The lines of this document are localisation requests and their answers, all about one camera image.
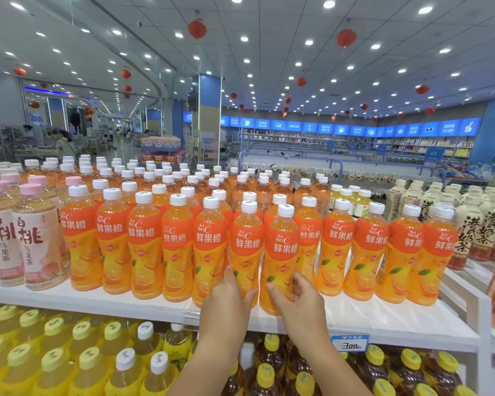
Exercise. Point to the person's right hand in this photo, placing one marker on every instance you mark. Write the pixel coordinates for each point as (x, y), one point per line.
(305, 317)

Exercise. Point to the person's left hand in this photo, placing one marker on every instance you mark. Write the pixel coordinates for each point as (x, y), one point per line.
(222, 313)

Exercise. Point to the person's left thumb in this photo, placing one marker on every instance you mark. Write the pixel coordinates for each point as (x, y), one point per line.
(251, 298)

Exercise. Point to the person's right thumb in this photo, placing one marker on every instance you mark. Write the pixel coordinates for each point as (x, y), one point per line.
(277, 296)

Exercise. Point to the orange juice bottle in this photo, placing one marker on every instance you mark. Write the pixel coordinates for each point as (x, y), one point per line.
(281, 251)
(246, 243)

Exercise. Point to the person's right forearm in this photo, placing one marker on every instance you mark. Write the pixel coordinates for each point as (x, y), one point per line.
(330, 375)

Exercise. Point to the person's left forearm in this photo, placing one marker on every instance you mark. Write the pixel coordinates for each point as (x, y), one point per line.
(208, 375)

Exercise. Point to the blue and white price tag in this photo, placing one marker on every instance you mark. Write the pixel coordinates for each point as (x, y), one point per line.
(350, 344)

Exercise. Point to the white-capped yellow drink bottle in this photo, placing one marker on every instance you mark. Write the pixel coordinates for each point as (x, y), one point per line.
(126, 373)
(145, 338)
(159, 377)
(177, 346)

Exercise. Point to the rows of orange juice bottles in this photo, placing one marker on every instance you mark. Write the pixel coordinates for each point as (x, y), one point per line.
(146, 243)

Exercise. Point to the white display shelf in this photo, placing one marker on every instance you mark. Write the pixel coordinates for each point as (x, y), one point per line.
(396, 319)

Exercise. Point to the row of pale yellow bottles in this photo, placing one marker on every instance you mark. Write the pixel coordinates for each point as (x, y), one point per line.
(361, 208)

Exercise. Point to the blue metal rack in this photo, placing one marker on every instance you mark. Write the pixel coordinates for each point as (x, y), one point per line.
(313, 160)

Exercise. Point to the group of dark tea bottles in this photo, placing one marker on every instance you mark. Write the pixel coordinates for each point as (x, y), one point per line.
(400, 373)

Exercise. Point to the snack display stand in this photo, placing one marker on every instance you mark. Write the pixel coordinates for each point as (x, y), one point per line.
(161, 148)

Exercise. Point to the row of blue lit signs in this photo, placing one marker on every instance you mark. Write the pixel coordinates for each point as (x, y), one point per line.
(342, 129)

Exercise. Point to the blue and white pillar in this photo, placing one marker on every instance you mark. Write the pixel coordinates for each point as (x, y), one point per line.
(209, 115)

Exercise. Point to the group of cream tea bottles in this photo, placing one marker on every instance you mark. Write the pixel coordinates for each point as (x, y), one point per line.
(470, 226)

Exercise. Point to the group of yellow-capped lemon drinks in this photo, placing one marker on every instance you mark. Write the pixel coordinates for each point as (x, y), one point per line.
(53, 362)

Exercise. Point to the red paper lantern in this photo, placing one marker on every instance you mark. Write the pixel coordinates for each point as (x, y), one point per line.
(19, 71)
(197, 28)
(422, 89)
(301, 81)
(346, 37)
(126, 74)

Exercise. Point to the group of pink-capped tea bottles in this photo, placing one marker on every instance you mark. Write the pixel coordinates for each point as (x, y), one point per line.
(37, 239)

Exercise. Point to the pile of colourful snack packets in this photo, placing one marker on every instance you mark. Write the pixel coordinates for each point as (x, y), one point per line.
(466, 169)

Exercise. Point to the wide blue pillar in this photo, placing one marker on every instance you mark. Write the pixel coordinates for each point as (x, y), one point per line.
(493, 127)

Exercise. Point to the round ceiling spotlights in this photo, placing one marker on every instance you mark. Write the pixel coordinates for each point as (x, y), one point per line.
(329, 4)

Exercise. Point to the wall shelves with goods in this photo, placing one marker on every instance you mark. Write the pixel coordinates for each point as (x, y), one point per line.
(396, 146)

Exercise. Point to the black wall speaker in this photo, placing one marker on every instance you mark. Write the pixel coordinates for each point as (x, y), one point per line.
(192, 101)

